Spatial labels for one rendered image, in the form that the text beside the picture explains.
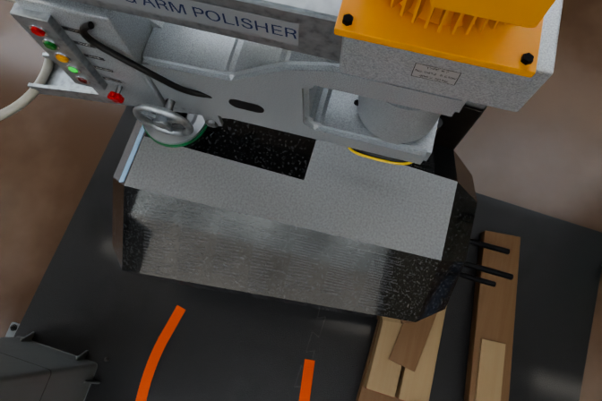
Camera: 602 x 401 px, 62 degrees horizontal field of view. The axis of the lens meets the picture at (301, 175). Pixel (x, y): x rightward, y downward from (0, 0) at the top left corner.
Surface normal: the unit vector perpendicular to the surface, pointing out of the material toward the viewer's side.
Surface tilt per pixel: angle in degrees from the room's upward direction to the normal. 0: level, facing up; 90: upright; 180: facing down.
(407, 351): 0
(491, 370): 0
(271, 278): 45
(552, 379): 0
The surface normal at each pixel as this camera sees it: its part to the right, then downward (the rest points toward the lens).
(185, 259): -0.18, 0.44
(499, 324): -0.02, -0.30
